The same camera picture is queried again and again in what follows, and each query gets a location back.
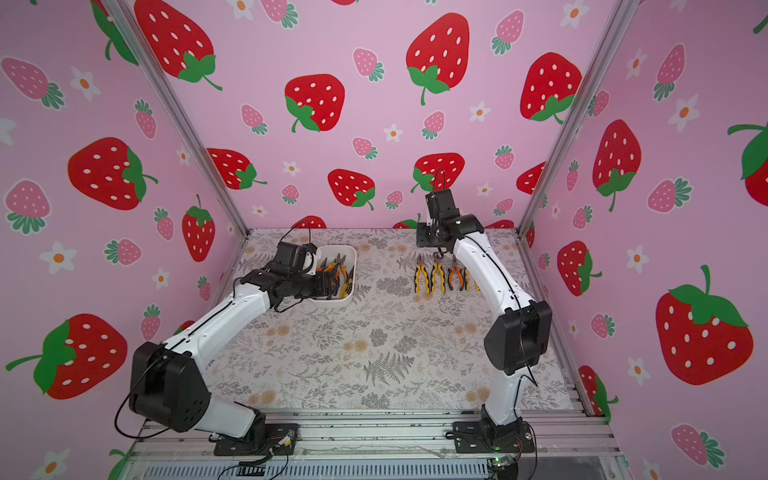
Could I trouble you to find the yellow black flat-nose pliers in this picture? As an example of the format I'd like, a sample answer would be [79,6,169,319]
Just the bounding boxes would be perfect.
[431,255,447,293]

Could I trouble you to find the white plastic storage box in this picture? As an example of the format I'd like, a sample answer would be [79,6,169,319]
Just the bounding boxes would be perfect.
[310,245,357,308]

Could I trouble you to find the yellow striped needle-nose pliers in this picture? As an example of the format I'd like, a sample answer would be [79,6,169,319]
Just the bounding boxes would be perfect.
[414,254,432,294]

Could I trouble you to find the orange black Greener pliers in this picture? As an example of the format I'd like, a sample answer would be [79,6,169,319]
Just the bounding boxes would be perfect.
[447,267,466,291]

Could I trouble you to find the yellow black combination pliers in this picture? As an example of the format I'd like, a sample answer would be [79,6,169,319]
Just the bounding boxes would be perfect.
[466,271,481,292]

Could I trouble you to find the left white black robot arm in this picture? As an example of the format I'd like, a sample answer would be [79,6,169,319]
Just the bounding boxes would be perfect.
[125,241,338,445]

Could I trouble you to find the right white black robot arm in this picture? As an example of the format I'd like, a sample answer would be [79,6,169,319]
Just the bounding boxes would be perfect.
[416,189,552,427]

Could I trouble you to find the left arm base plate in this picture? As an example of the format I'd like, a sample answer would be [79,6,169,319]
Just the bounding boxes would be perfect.
[214,422,300,457]

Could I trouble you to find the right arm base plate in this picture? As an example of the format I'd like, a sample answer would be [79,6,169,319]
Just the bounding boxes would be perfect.
[445,419,536,455]

